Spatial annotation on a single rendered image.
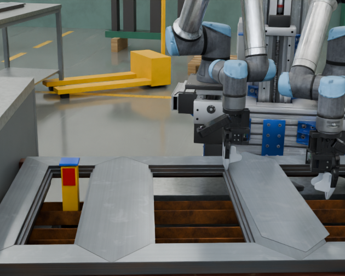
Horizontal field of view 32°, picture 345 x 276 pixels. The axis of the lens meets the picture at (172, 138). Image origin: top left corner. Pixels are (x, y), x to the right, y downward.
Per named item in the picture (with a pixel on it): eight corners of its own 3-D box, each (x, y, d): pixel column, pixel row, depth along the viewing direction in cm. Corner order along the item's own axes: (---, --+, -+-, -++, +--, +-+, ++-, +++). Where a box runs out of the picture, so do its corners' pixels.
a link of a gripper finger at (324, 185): (311, 199, 177) (314, 170, 174) (331, 198, 177) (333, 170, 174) (314, 203, 174) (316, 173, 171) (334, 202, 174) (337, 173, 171)
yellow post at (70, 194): (78, 221, 197) (76, 167, 191) (63, 222, 197) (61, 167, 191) (80, 214, 202) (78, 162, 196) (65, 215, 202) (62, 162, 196)
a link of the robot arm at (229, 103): (224, 98, 188) (220, 92, 196) (223, 111, 189) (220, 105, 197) (247, 98, 188) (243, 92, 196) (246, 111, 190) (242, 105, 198)
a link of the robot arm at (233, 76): (241, 58, 194) (252, 63, 186) (239, 91, 197) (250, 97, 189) (218, 59, 191) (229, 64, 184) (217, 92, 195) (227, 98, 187)
